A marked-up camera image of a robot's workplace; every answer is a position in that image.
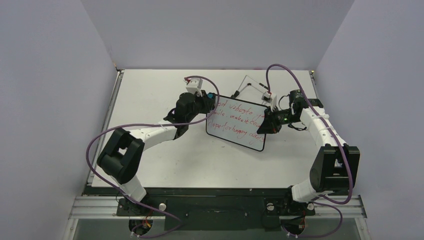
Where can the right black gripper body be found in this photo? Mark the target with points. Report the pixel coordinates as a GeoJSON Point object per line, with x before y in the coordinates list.
{"type": "Point", "coordinates": [270, 120]}

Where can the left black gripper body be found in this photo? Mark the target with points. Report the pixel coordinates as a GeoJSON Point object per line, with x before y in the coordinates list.
{"type": "Point", "coordinates": [201, 106]}

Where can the small whiteboard with red writing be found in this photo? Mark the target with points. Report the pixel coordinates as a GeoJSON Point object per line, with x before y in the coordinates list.
{"type": "Point", "coordinates": [237, 121]}

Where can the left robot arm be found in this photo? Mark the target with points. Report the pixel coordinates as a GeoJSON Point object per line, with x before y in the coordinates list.
{"type": "Point", "coordinates": [122, 153]}

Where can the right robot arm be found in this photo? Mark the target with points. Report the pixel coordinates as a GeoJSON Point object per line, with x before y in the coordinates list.
{"type": "Point", "coordinates": [335, 167]}

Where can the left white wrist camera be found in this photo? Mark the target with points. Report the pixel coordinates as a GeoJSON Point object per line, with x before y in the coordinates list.
{"type": "Point", "coordinates": [194, 86]}

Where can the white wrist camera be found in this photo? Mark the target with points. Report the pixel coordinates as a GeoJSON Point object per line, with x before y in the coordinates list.
{"type": "Point", "coordinates": [194, 86]}
{"type": "Point", "coordinates": [270, 100]}

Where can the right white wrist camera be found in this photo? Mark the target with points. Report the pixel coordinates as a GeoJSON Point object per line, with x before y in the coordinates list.
{"type": "Point", "coordinates": [270, 100]}

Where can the wire whiteboard stand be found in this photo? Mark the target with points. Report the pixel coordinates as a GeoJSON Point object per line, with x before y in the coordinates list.
{"type": "Point", "coordinates": [249, 82]}

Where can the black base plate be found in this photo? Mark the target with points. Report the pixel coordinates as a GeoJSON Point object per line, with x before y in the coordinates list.
{"type": "Point", "coordinates": [211, 209]}

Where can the aluminium rail frame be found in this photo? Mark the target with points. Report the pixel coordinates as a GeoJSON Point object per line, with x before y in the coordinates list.
{"type": "Point", "coordinates": [143, 98]}

